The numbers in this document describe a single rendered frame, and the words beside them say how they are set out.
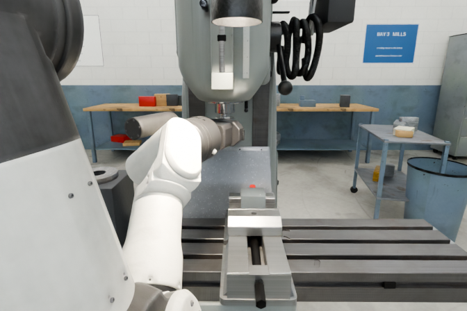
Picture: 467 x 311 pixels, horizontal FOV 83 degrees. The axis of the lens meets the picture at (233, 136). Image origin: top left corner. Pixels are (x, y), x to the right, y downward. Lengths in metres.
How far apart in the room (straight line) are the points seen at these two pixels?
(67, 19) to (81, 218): 0.13
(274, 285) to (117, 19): 5.05
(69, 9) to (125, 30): 5.02
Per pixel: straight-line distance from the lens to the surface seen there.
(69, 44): 0.22
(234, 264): 0.57
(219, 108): 0.61
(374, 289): 0.76
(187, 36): 0.55
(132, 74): 5.16
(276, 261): 0.58
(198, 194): 1.00
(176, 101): 4.42
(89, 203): 0.19
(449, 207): 2.74
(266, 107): 1.00
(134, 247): 0.33
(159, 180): 0.35
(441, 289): 0.84
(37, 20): 0.21
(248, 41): 0.53
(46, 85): 0.19
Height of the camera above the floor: 1.36
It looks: 13 degrees down
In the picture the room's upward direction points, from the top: straight up
